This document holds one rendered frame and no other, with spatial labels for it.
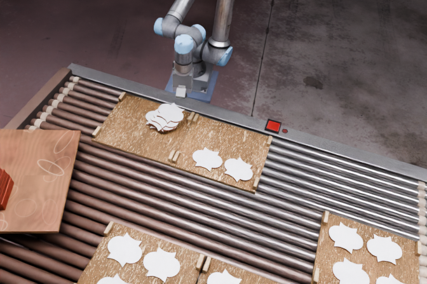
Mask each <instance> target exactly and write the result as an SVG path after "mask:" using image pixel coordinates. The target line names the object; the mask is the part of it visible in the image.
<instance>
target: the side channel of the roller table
mask: <svg viewBox="0 0 427 284"><path fill-rule="evenodd" d="M71 76H73V75H72V70H71V69H68V68H65V67H62V68H61V69H60V70H59V71H58V72H57V73H56V74H55V75H54V76H53V77H52V78H51V79H50V80H49V81H48V82H47V83H46V84H45V85H44V86H43V87H42V88H41V89H40V90H39V91H38V92H37V93H36V94H35V95H34V96H33V97H32V99H31V100H30V101H29V102H28V103H27V104H26V105H25V106H24V107H23V108H22V109H21V110H20V111H19V112H18V113H17V115H16V116H15V117H14V118H13V119H12V120H11V121H10V122H9V123H8V124H7V125H6V126H5V127H4V128H3V129H10V130H24V128H25V126H27V125H31V120H32V119H33V118H36V119H37V117H36V116H37V113H38V112H39V111H41V112H42V111H43V107H44V106H45V105H48V101H49V100H50V99H53V97H54V94H56V93H59V89H60V88H61V87H63V88H64V84H65V82H67V81H68V82H69V79H70V77H71Z"/></svg>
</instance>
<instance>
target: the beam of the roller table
mask: <svg viewBox="0 0 427 284"><path fill-rule="evenodd" d="M68 69H71V70H72V75H73V76H74V77H79V78H81V79H84V80H87V81H91V82H93V83H97V84H100V85H104V86H107V87H110V88H114V89H117V90H120V91H125V92H127V93H131V94H133V95H136V96H140V97H143V98H147V99H149V100H153V101H156V102H159V103H162V104H170V105H172V104H173V103H175V105H176V106H177V107H178V108H180V109H184V110H185V111H189V112H195V114H196V113H197V114H199V115H202V116H206V117H208V118H212V119H216V120H218V121H222V122H225V123H229V124H231V125H235V126H239V127H241V128H245V129H247V130H252V131H254V132H258V133H261V134H265V135H268V136H272V137H274V138H277V139H281V140H284V141H287V142H291V143H293V144H297V145H301V146H304V147H307V148H310V149H314V150H317V151H320V152H324V153H327V154H331V155H333V156H337V157H340V158H343V159H347V160H350V161H354V162H356V163H359V164H363V165H366V166H370V167H372V168H377V169H379V170H383V171H385V172H389V173H393V174H395V175H399V176H402V177H406V178H408V179H412V180H416V181H421V182H424V183H425V184H427V169H425V168H422V167H419V166H416V165H412V164H408V163H405V162H402V161H399V160H395V159H392V158H388V157H386V156H381V155H379V154H375V153H373V152H368V151H364V150H362V149H358V148H355V147H351V146H349V145H345V144H341V143H338V142H334V141H332V140H328V139H325V138H321V137H318V136H315V135H312V134H308V133H305V132H301V131H299V130H295V129H292V128H288V127H286V126H282V125H281V128H280V131H279V134H275V133H271V132H268V131H265V130H264V129H265V127H266V123H267V121H264V120H262V119H258V118H254V117H251V116H247V115H245V114H241V113H238V112H234V111H231V110H228V109H225V108H221V107H218V106H215V105H211V104H208V103H204V102H201V101H198V100H195V99H191V98H188V97H186V98H185V99H183V98H176V97H175V95H176V94H175V93H171V92H169V91H165V90H160V89H158V88H154V87H152V86H147V85H143V84H141V83H137V82H134V81H130V80H128V79H124V78H121V77H117V76H114V75H111V74H108V73H104V72H101V71H97V70H95V69H91V68H88V67H84V66H81V65H78V64H74V63H71V64H70V66H68ZM283 129H287V130H288V133H283V132H282V130H283Z"/></svg>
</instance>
